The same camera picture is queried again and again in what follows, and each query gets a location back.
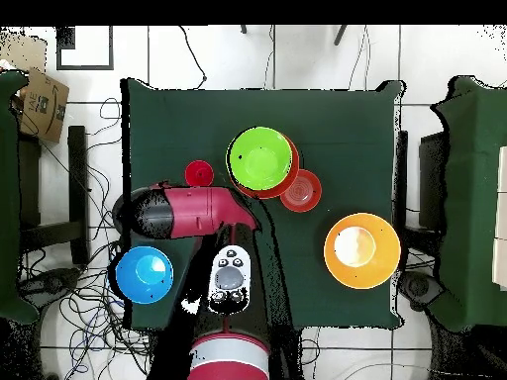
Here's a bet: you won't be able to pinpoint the wide shallow red-orange bowl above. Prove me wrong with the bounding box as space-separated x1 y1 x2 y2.
226 129 301 200

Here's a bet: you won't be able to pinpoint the dark square frame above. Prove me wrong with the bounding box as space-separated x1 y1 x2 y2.
55 25 115 71

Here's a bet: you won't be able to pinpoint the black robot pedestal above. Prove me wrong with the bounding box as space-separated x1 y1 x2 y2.
270 327 303 380

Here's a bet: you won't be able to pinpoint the large blue bowl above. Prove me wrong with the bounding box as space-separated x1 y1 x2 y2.
115 245 175 306

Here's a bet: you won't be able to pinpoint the red cup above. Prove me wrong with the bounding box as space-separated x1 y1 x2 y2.
184 159 216 188

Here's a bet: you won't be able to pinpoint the small red-orange bowl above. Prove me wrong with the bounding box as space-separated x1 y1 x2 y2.
279 168 323 214

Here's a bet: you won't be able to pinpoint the large orange bowl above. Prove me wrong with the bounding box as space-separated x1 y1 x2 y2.
323 212 402 290

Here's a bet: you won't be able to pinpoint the black stand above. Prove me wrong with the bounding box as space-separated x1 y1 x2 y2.
17 125 90 266

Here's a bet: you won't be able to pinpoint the cardboard box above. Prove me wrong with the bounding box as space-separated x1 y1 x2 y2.
0 35 70 143

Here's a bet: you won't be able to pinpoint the green cloth covered table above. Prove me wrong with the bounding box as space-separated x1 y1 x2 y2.
429 74 507 333
0 68 39 326

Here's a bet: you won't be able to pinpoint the white boxes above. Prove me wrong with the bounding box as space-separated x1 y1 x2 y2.
491 144 507 292

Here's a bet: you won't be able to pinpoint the black cable with plug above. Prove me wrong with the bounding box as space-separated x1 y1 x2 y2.
177 25 208 90

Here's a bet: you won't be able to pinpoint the large green bowl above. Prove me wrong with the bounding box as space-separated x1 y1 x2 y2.
228 126 294 192

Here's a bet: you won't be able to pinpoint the tangle of black cables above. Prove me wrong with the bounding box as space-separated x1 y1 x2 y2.
19 96 159 380

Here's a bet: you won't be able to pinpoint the dark green tablecloth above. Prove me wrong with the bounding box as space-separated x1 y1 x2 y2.
120 77 406 331

